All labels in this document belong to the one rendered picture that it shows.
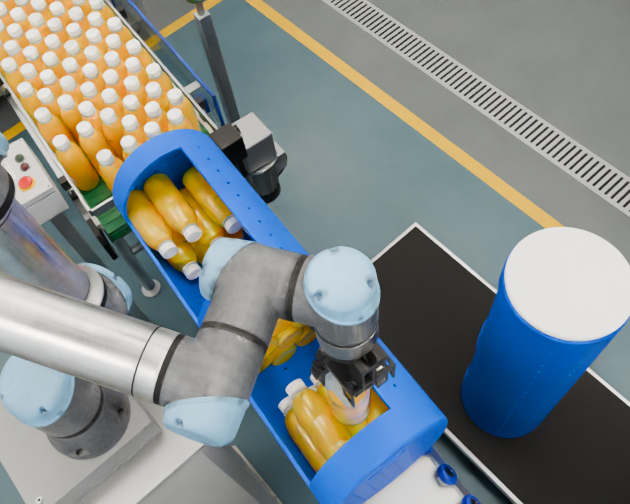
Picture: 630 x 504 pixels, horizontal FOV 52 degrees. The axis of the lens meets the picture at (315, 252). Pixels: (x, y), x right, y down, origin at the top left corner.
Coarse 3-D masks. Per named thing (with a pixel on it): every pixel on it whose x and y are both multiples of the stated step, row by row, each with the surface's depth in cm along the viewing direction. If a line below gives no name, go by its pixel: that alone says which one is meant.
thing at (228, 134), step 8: (224, 128) 177; (232, 128) 176; (216, 136) 176; (224, 136) 175; (232, 136) 175; (240, 136) 175; (216, 144) 175; (224, 144) 174; (232, 144) 174; (240, 144) 176; (224, 152) 175; (232, 152) 177; (240, 152) 179; (232, 160) 179; (240, 160) 181
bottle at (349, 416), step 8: (328, 392) 100; (368, 392) 102; (336, 400) 100; (360, 400) 100; (368, 400) 105; (336, 408) 103; (344, 408) 101; (352, 408) 101; (360, 408) 103; (368, 408) 108; (336, 416) 109; (344, 416) 105; (352, 416) 105; (360, 416) 107; (344, 424) 110; (352, 424) 109
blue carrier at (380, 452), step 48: (144, 144) 146; (192, 144) 148; (240, 192) 142; (288, 240) 137; (192, 288) 153; (288, 384) 144; (384, 384) 117; (384, 432) 111; (432, 432) 118; (336, 480) 112; (384, 480) 125
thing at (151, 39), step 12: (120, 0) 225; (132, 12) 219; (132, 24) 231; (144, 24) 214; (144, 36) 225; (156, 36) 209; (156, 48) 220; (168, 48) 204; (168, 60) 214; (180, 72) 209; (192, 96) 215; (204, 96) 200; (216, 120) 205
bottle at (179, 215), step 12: (156, 180) 152; (168, 180) 153; (156, 192) 151; (168, 192) 150; (180, 192) 153; (156, 204) 151; (168, 204) 149; (180, 204) 148; (168, 216) 148; (180, 216) 147; (192, 216) 148; (180, 228) 147
